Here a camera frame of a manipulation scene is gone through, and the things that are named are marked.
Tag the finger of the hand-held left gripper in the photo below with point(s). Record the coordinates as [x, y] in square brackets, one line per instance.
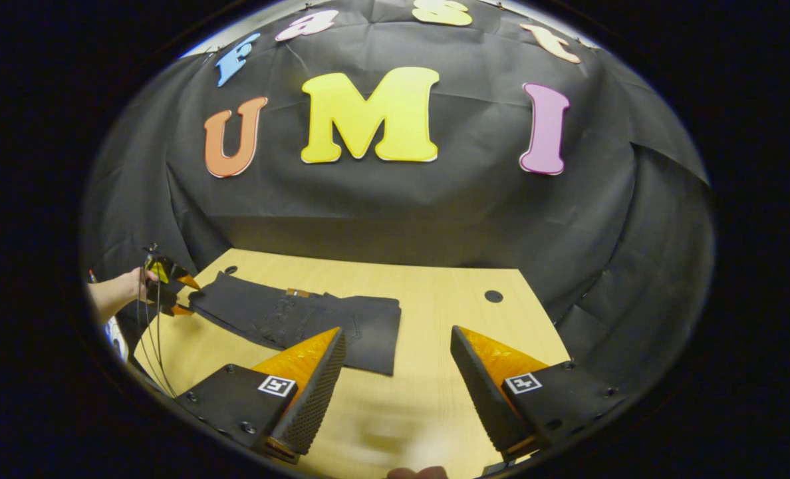
[179, 274]
[177, 309]

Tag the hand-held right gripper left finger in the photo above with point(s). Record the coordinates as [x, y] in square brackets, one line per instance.
[315, 399]

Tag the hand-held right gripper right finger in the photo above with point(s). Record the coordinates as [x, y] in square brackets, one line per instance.
[485, 399]

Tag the dark jeans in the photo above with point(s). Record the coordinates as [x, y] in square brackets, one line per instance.
[268, 313]

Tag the white side desk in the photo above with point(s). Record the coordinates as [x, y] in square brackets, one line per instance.
[114, 339]

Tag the black backdrop cloth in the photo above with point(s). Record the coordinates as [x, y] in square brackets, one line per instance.
[435, 199]

